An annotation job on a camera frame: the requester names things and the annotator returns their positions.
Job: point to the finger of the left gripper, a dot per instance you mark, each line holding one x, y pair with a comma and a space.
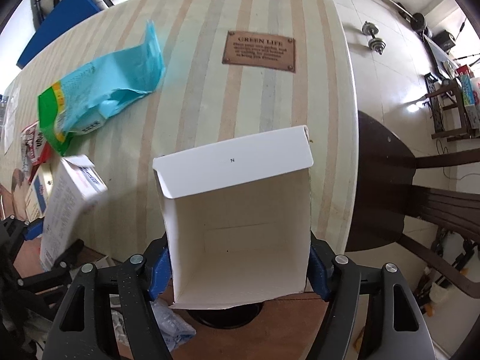
33, 229

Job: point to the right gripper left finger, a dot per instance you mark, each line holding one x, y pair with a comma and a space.
157, 267

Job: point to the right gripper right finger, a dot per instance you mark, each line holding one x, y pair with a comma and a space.
320, 268

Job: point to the white blue medicine box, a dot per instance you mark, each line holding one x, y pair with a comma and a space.
39, 192

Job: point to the long white medicine box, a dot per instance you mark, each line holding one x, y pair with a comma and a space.
76, 188

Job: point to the white carton box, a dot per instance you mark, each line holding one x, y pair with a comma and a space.
237, 215

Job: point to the blue plastic wrapper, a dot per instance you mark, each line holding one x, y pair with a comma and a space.
174, 330

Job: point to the red white snack wrapper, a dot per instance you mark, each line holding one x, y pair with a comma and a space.
34, 148

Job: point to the dark wooden chair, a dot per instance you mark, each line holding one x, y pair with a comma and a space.
385, 195

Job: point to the black round lid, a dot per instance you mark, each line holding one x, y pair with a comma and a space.
227, 319

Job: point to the clear plastic bag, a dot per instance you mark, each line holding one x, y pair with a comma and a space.
9, 104

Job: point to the green and cyan plastic bag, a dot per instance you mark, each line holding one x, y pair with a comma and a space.
86, 98

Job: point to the striped and brown table mat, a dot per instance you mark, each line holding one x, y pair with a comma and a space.
199, 101

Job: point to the brown leather mat label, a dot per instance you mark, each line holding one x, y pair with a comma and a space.
262, 50

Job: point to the blue folded mat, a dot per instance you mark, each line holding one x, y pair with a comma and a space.
66, 15

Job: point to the chrome dumbbell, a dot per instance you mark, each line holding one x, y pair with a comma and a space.
375, 43

